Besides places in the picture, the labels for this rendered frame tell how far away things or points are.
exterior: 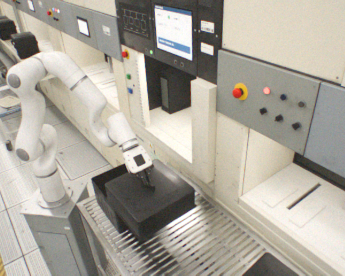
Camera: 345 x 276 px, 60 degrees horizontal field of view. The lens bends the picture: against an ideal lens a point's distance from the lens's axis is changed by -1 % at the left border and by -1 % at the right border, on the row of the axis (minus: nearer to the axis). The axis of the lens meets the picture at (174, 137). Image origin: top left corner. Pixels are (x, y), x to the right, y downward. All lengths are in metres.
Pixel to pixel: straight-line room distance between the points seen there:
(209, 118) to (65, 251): 1.15
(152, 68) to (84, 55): 1.36
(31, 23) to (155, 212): 3.90
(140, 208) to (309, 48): 0.82
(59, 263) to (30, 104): 1.04
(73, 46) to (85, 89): 2.09
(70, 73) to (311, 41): 0.86
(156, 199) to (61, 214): 0.64
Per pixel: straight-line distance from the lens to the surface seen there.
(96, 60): 3.46
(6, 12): 6.20
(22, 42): 4.18
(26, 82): 1.33
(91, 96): 1.26
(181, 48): 1.45
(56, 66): 1.27
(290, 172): 1.72
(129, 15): 1.82
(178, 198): 1.24
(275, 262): 1.14
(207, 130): 1.39
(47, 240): 1.94
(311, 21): 1.01
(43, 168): 1.65
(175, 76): 2.11
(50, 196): 1.76
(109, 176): 1.65
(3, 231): 2.93
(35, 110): 1.46
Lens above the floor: 1.93
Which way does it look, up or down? 33 degrees down
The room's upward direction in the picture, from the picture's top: 3 degrees counter-clockwise
